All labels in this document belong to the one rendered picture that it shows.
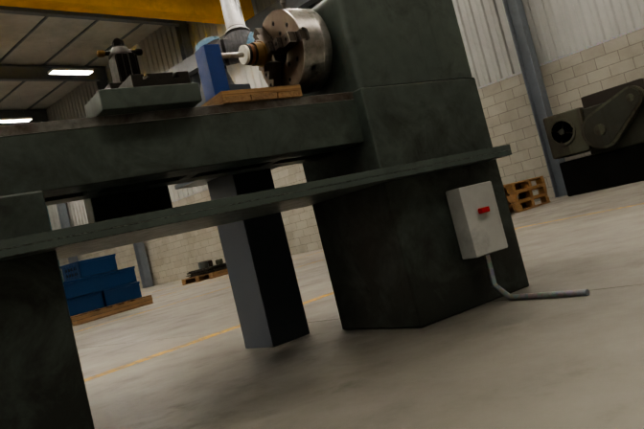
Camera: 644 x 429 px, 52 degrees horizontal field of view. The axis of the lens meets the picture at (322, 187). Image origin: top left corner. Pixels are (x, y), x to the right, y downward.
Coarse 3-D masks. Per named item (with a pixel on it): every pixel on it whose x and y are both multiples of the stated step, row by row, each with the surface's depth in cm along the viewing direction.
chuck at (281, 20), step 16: (272, 16) 242; (288, 16) 234; (304, 16) 235; (272, 32) 244; (320, 32) 234; (304, 48) 230; (320, 48) 234; (288, 64) 239; (304, 64) 231; (320, 64) 236; (288, 80) 241; (304, 80) 236
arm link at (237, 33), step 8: (224, 0) 288; (232, 0) 288; (224, 8) 288; (232, 8) 287; (240, 8) 289; (224, 16) 288; (232, 16) 286; (240, 16) 287; (232, 24) 285; (240, 24) 285; (232, 32) 282; (240, 32) 282; (248, 32) 285; (224, 40) 282; (232, 40) 281; (240, 40) 281; (248, 40) 281; (232, 48) 281; (232, 64) 288
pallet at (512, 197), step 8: (512, 184) 957; (520, 184) 1056; (528, 184) 993; (544, 184) 1038; (512, 192) 951; (520, 192) 1002; (528, 192) 994; (544, 192) 1037; (512, 200) 950; (520, 200) 960; (528, 200) 982; (544, 200) 1036; (512, 208) 1014; (520, 208) 950; (528, 208) 971
